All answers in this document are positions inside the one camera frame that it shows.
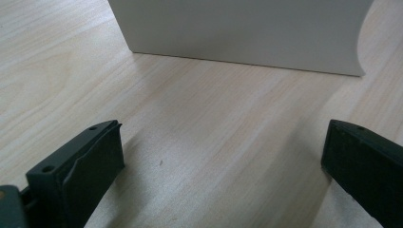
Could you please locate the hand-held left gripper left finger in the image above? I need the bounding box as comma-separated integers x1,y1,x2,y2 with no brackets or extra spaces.
26,119,125,228

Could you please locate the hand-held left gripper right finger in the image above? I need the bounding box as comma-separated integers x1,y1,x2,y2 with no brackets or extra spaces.
320,119,403,228

